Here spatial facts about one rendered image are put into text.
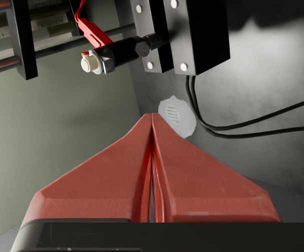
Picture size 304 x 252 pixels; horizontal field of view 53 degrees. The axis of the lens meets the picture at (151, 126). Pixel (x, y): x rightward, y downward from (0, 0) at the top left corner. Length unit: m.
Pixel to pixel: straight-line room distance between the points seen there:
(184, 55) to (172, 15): 0.05
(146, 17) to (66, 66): 0.27
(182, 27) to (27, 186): 0.44
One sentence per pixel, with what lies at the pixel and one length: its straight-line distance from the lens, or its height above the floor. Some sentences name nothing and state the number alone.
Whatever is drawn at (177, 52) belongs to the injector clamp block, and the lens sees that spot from 0.41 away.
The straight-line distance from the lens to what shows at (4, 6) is 0.48.
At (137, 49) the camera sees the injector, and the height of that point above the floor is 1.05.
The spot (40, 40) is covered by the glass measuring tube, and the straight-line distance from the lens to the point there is 0.62.
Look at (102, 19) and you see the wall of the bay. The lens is 0.70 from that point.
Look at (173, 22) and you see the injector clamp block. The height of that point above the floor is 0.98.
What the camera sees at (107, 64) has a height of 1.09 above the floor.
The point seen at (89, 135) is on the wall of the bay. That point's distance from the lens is 0.70.
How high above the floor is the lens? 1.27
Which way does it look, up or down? 35 degrees down
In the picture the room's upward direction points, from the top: 120 degrees counter-clockwise
